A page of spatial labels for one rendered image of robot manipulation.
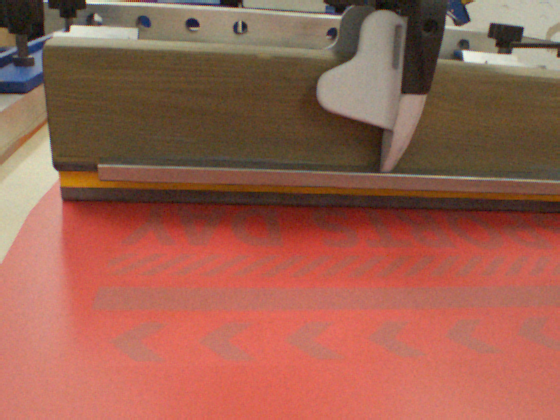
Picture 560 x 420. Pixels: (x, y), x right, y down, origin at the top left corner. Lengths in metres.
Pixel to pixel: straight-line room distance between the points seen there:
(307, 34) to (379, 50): 0.49
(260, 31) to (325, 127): 0.47
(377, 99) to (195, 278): 0.14
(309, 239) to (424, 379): 0.12
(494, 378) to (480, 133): 0.17
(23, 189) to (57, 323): 0.15
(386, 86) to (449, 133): 0.06
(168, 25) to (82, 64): 0.47
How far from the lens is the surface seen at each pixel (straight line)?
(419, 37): 0.28
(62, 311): 0.24
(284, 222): 0.32
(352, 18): 0.34
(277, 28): 0.77
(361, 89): 0.29
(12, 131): 0.44
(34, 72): 0.50
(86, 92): 0.31
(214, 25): 0.77
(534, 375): 0.24
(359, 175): 0.31
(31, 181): 0.38
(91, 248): 0.29
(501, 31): 0.74
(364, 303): 0.25
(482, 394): 0.22
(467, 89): 0.33
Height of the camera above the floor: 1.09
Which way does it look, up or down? 25 degrees down
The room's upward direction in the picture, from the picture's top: 5 degrees clockwise
